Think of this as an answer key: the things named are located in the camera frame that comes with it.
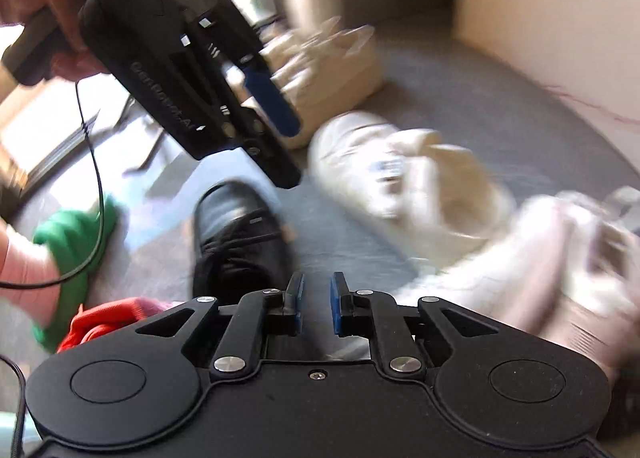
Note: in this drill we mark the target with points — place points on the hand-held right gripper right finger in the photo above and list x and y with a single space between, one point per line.
336 308

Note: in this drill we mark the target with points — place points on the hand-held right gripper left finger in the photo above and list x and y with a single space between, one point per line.
298 310

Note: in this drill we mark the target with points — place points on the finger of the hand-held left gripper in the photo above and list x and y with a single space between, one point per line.
272 100
277 163

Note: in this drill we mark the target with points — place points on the beige canvas lace-up shoe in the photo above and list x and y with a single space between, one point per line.
335 88

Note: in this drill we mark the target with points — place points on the black leather lace-up shoe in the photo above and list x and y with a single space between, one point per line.
235 238

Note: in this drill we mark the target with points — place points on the coral red sneaker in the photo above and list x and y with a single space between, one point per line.
105 318

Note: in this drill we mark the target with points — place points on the white mesh sneaker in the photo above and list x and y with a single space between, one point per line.
550 248

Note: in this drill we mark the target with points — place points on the green slipper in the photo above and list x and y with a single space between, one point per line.
75 238

